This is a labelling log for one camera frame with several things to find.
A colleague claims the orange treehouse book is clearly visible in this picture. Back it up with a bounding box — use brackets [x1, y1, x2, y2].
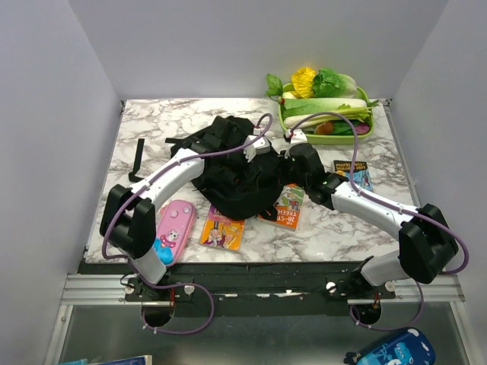
[257, 184, 305, 231]

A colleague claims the dark blue treehouse book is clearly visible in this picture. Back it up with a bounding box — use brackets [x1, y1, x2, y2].
[332, 160, 373, 192]

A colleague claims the black student backpack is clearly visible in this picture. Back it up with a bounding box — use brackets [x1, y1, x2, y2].
[127, 116, 290, 221]

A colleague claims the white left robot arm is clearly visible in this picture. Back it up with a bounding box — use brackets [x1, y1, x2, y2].
[100, 142, 250, 300]

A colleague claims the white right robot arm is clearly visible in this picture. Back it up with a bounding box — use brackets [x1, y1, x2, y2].
[279, 143, 459, 298]

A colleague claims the green plastic vegetable tray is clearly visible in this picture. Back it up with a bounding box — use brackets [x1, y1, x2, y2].
[278, 84, 378, 145]

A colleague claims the white-stemmed cabbage stalk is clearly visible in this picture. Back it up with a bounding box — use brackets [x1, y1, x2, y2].
[284, 107, 373, 130]

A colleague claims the purple vegetable toy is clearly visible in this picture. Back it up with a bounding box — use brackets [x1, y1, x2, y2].
[355, 122, 371, 135]

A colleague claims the green leafy sprig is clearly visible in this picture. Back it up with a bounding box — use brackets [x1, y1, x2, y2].
[266, 73, 283, 103]

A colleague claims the green lettuce leaf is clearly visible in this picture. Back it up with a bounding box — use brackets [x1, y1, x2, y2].
[312, 68, 358, 98]

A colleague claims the yellow fabric flower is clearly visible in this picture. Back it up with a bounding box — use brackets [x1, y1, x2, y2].
[291, 67, 317, 99]

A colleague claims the Roald Dahl Charlie book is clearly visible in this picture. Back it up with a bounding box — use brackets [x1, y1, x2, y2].
[199, 205, 245, 251]

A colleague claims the pink cartoon pencil case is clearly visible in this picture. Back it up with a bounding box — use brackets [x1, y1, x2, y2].
[153, 200, 196, 267]

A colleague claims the blue shark pencil case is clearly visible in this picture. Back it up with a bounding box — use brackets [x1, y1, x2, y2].
[343, 327, 437, 365]

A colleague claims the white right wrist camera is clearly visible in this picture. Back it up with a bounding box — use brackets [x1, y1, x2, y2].
[285, 129, 307, 145]

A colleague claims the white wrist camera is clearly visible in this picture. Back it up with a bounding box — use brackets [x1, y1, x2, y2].
[285, 129, 307, 145]
[243, 135, 271, 162]

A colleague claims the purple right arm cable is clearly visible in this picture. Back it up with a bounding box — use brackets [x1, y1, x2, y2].
[283, 111, 469, 331]

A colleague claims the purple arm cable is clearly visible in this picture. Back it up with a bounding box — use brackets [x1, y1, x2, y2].
[283, 111, 469, 331]
[100, 113, 274, 335]

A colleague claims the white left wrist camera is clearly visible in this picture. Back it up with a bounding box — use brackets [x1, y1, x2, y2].
[243, 135, 271, 162]

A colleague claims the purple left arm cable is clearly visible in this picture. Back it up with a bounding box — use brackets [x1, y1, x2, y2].
[100, 113, 274, 335]

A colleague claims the aluminium mounting rail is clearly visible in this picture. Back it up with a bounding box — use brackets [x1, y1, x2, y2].
[61, 275, 465, 306]

